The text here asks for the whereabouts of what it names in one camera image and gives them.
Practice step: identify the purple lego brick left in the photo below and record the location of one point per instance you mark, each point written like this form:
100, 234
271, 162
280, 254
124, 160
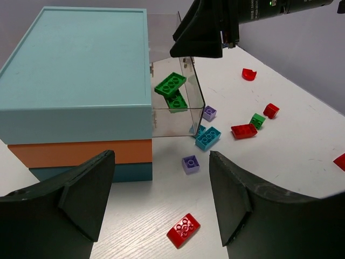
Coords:
190, 164

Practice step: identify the small red lego block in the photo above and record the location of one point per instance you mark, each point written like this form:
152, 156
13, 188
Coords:
271, 111

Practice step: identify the red sloped lego brick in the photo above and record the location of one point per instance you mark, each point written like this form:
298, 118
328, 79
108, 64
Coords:
243, 131

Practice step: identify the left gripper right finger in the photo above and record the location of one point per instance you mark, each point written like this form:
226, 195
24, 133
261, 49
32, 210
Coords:
258, 219

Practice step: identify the green lego plate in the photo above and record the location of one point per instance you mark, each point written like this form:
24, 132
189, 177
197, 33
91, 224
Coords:
170, 84
176, 103

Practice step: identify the purple lego brick right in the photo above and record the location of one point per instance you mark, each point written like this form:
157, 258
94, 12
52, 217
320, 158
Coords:
209, 113

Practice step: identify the large teal lego brick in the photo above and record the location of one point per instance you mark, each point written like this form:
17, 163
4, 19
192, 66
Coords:
207, 139

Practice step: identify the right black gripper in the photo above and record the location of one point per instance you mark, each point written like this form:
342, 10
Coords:
207, 27

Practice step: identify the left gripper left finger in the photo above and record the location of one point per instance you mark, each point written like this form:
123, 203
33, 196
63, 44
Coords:
60, 217

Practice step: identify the small teal lego brick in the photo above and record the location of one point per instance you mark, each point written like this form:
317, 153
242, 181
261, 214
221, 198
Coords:
200, 131

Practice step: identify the clear top drawer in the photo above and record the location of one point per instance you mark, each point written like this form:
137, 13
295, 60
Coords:
165, 124

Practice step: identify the red round arch lego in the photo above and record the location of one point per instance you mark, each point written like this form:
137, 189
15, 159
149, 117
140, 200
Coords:
249, 74

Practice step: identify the purple lego brick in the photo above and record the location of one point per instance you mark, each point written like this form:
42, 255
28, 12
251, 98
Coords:
190, 164
209, 113

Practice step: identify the teal orange drawer cabinet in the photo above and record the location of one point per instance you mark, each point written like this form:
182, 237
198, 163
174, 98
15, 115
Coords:
78, 83

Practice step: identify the red 2x3 lego brick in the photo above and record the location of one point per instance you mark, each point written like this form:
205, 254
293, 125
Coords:
340, 161

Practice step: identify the small green lego brick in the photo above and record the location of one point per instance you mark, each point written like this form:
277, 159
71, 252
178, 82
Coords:
257, 120

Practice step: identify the red curved lego centre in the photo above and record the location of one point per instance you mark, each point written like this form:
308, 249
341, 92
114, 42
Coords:
183, 230

